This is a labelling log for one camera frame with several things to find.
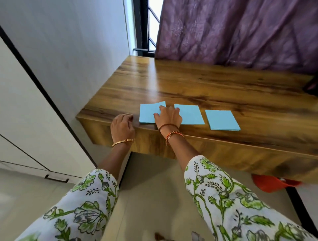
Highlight person's left hand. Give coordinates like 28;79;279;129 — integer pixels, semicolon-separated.
110;113;136;144

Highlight blue sticky pad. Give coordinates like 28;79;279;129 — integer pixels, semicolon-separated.
205;110;241;131
139;101;166;124
174;104;205;125

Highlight black mesh pen holder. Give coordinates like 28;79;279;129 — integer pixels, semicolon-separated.
303;74;318;96

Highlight black floor strip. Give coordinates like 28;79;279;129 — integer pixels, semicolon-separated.
119;151;132;188

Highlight orange bucket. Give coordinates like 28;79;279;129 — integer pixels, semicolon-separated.
251;173;302;194

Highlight right floral white green sleeve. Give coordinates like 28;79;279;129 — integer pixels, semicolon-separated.
184;155;318;241

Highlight floral white green sleeve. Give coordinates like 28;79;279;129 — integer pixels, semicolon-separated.
184;155;318;241
15;169;120;241

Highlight black wardrobe handle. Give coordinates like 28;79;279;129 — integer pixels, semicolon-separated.
44;174;70;183

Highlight black wall trim strip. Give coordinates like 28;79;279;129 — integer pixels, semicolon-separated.
0;24;97;168

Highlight black window frame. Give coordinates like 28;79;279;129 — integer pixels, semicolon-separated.
133;0;156;58

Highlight left floral white green sleeve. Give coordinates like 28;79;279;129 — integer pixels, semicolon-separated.
15;169;120;241

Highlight purple patterned curtain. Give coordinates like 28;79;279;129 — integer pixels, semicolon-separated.
154;0;318;75

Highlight window grille bars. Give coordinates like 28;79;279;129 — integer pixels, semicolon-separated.
148;0;163;51

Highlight person's right hand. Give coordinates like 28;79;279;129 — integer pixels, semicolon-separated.
153;105;183;131

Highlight wooden desk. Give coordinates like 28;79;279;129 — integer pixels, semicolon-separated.
76;55;318;184

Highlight orange thread bracelet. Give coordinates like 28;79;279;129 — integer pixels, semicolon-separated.
165;131;186;147

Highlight gold bangle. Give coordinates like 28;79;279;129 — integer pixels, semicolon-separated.
112;139;134;148

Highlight person's left forearm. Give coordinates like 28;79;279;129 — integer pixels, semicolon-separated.
98;143;133;179

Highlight brown thread bracelet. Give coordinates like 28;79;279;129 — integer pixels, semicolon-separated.
158;123;180;132

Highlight person's right forearm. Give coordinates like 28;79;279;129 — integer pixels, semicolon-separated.
161;131;202;172

